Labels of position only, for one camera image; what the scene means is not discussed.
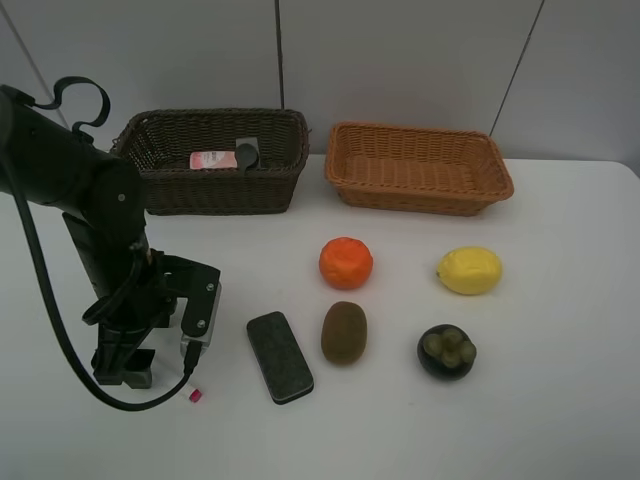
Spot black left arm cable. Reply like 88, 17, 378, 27
0, 169, 201, 412

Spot white marker pink caps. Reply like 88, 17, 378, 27
180, 385, 203, 404

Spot dark green ink bottle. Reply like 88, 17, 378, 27
234, 137, 261, 175

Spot orange wicker basket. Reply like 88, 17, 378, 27
324, 122, 514, 216

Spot dark mangosteen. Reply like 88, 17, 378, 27
417, 324, 477, 382

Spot brown kiwi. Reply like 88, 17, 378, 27
321, 301, 368, 366

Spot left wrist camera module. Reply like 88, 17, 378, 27
163, 255, 221, 356

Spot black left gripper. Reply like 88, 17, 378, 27
82, 249, 175, 390

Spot pink bottle white cap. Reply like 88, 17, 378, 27
189, 150, 238, 170

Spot grey felt board eraser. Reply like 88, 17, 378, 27
246, 311, 314, 405

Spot yellow lemon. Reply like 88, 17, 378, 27
436, 246, 503, 296

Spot dark brown wicker basket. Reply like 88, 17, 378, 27
111, 108, 309, 216

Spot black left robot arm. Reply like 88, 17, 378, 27
1, 77, 177, 392

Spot orange mandarin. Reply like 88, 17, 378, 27
318, 237, 374, 290

